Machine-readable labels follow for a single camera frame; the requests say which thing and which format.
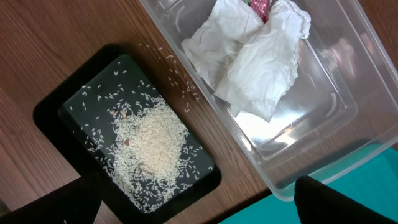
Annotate pile of white rice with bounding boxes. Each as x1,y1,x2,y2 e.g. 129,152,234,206
68,60,215,215

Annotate clear plastic waste bin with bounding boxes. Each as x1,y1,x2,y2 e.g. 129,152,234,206
142,0,397,201

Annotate black plastic tray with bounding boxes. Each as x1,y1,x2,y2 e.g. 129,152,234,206
33,44,221,223

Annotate teal serving tray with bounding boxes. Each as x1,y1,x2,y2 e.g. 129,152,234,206
222,147,397,224

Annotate white napkin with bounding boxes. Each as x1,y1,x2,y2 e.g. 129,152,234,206
214,0,311,122
182,0,264,90

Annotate red foil wrapper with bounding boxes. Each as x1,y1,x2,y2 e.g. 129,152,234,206
243,0,272,22

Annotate scattered rice grains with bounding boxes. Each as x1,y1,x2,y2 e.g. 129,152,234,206
137,43,201,113

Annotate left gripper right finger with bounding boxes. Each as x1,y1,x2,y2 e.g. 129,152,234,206
294,175,397,224

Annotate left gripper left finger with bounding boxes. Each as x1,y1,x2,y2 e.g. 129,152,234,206
1,173,101,224

